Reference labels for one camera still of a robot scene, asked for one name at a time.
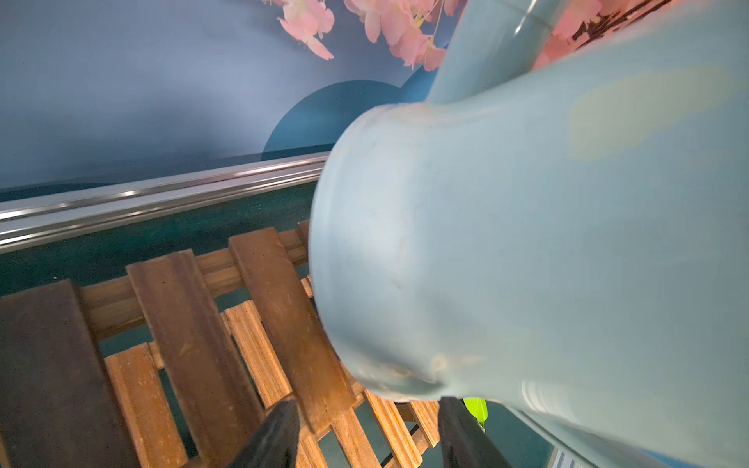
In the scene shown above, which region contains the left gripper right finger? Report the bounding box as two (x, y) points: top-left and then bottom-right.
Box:
(438, 397), (511, 468)

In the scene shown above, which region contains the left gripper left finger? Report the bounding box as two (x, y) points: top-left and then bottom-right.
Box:
(229, 400), (300, 468)

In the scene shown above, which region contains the large light blue watering can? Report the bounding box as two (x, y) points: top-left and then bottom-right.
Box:
(309, 1), (748, 467)

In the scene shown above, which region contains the brown wooden slatted shelf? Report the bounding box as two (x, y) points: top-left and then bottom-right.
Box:
(1, 222), (440, 467)

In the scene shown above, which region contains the green yellow toy shovel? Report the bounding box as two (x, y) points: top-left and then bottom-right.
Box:
(463, 398), (489, 428)

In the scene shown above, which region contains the pink cherry blossom tree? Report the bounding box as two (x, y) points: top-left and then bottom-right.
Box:
(276, 0), (669, 71)

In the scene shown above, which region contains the aluminium back rail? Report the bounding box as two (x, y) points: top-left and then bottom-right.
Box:
(1, 151), (329, 254)

